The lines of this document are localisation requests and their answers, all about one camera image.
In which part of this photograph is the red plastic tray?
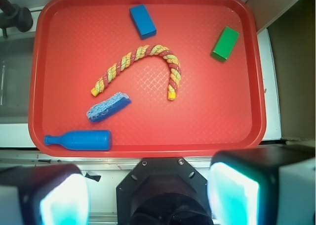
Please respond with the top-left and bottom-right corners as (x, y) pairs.
(28, 0), (266, 158)

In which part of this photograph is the black clamp knob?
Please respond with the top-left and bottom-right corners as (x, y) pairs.
(0, 0), (33, 32)

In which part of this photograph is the blue sponge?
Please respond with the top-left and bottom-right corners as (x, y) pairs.
(86, 92), (132, 123)

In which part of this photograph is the black octagonal mount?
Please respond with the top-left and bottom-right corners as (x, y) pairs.
(116, 158), (213, 225)

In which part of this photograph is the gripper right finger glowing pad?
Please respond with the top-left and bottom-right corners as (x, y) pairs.
(207, 146), (316, 225)

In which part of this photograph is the blue toy bottle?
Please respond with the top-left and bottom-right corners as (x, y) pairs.
(44, 130), (112, 151)

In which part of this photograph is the green rectangular block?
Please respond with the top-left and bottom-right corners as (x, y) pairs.
(210, 26), (239, 62)

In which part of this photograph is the blue rectangular block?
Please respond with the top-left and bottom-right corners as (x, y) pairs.
(129, 4), (157, 40)

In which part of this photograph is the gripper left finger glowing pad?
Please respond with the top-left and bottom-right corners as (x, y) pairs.
(0, 164), (90, 225)

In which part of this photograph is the multicolour twisted rope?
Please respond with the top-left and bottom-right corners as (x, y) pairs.
(90, 44), (182, 101)

